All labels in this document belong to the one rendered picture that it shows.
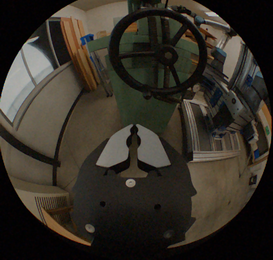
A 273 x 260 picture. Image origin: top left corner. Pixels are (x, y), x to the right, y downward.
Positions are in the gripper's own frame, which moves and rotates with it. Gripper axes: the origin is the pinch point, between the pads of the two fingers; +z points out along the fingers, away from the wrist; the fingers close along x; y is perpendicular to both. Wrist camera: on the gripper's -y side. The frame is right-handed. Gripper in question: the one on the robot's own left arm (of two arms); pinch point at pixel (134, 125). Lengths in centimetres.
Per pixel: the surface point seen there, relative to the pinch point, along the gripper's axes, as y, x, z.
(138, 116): 19, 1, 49
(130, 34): -30.7, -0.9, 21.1
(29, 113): -10, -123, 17
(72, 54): -93, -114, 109
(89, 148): 56, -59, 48
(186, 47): -28.1, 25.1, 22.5
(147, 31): -25.7, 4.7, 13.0
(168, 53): -14.5, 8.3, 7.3
